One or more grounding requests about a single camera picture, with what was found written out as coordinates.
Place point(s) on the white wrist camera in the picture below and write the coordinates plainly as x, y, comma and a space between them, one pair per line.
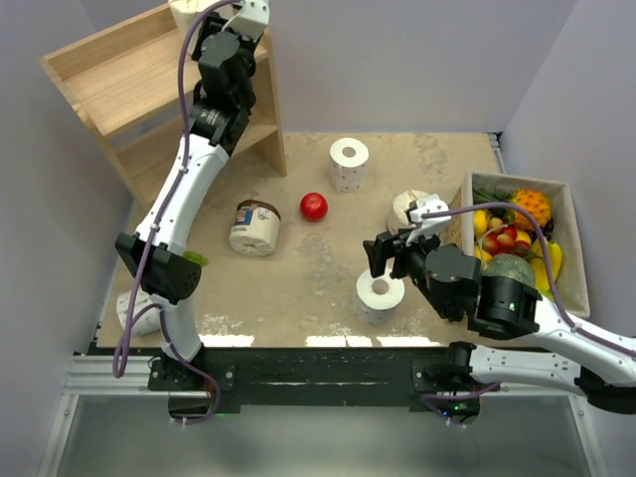
429, 216
250, 20

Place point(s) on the paper roll cartoon label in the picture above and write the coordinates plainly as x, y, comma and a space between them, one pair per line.
397, 217

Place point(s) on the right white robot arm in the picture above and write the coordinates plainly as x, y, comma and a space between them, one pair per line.
561, 351

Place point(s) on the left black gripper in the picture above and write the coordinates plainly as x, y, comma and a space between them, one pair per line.
212, 21

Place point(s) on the red cherries cluster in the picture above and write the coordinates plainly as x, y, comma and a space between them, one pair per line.
507, 240

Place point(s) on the yellow bananas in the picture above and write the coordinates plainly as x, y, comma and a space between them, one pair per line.
537, 263

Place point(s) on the wooden three-tier shelf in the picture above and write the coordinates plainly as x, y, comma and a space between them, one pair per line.
117, 79

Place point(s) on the red apple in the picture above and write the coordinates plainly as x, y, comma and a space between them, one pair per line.
313, 207

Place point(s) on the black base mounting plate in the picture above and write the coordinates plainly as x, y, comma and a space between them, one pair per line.
225, 380

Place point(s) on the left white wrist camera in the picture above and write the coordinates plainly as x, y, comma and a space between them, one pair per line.
250, 20

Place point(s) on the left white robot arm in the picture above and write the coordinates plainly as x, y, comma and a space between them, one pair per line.
215, 114

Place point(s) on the green melon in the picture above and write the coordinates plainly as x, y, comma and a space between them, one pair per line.
512, 270

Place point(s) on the white paper towel roll front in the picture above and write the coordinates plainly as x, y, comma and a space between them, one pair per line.
377, 298

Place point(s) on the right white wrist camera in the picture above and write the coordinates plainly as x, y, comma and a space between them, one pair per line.
429, 216

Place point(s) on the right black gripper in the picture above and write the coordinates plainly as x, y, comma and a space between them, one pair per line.
382, 248

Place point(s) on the pineapple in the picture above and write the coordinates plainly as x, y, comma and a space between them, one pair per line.
534, 202

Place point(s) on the yellow lemon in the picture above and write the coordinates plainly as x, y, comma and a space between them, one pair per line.
480, 223

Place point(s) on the floral paper towel roll back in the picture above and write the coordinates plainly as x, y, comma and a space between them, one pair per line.
349, 163

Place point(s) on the wicker basket with liner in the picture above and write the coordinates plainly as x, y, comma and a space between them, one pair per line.
571, 282

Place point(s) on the green grapes bunch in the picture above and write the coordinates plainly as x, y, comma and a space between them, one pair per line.
196, 258

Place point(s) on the paper roll plain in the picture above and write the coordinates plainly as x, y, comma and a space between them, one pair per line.
184, 12

